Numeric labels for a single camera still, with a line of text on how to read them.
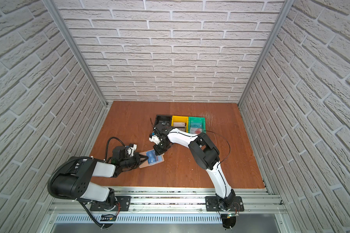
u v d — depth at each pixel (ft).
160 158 2.94
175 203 2.49
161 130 2.53
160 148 2.72
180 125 3.39
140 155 2.76
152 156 2.94
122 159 2.43
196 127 3.38
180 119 3.35
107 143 2.60
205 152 1.83
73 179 1.45
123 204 2.39
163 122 3.49
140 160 2.72
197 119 3.35
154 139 2.86
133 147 2.86
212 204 2.43
